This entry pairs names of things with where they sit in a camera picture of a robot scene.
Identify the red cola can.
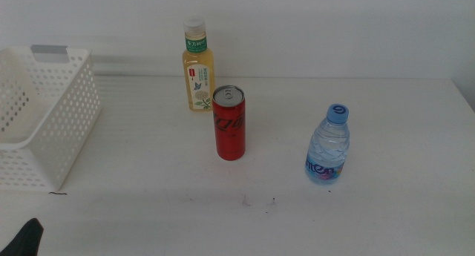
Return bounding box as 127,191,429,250
212,85,246,162

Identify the yellow tea bottle white cap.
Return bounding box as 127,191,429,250
182,15,216,112

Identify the clear water bottle blue cap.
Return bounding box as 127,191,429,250
304,103,351,186

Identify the white perforated plastic basket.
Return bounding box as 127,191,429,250
0,45,102,193

